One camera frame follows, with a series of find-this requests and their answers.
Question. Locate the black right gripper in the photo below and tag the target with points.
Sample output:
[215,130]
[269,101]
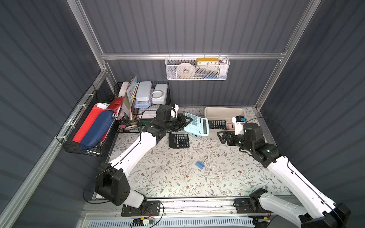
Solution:
[230,138]

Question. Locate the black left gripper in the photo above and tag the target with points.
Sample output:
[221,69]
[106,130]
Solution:
[177,124]

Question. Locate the black calculator front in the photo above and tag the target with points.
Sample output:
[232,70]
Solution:
[217,124]

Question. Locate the black calculator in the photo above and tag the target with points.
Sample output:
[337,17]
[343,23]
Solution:
[178,141]
[217,124]

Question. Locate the teal calculator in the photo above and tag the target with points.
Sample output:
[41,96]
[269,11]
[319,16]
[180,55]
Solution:
[198,126]

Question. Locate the beige plastic storage box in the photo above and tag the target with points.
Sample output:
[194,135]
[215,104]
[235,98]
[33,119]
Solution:
[223,113]

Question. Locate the pink calculator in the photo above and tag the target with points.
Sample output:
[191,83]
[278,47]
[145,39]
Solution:
[230,126]

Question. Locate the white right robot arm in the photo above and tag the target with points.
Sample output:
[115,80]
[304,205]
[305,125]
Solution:
[316,209]

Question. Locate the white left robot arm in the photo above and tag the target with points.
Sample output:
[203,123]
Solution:
[112,182]

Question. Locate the black calculator back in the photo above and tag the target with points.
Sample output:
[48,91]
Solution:
[178,141]

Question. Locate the floral table mat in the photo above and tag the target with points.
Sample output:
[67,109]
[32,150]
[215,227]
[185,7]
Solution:
[164,172]

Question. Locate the blue binder clip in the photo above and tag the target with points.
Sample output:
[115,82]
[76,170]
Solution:
[200,164]

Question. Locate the white pencil case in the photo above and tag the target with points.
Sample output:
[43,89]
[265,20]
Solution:
[143,91]

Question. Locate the white tape roll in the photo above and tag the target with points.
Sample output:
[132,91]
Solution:
[186,70]

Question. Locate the colourful books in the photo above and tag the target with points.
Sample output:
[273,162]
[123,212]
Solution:
[129,96]

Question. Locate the yellow clock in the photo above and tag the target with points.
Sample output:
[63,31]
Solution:
[207,61]

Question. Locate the blue pencil pouch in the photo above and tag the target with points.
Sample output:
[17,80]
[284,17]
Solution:
[98,129]

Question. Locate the red folder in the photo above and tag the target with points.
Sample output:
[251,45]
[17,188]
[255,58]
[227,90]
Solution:
[115,106]

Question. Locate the small circuit board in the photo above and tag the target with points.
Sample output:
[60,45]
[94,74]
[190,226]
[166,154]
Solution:
[144,221]

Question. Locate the black wire desk organizer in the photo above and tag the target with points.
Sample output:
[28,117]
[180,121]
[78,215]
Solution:
[143,112]

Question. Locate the white wire wall basket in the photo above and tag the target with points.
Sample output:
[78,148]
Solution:
[203,73]

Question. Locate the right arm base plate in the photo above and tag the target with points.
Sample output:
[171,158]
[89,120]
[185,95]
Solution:
[244,205]

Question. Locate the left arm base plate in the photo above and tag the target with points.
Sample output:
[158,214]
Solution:
[148,208]

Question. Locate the black wire side basket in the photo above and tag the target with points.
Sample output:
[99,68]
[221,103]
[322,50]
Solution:
[72,133]

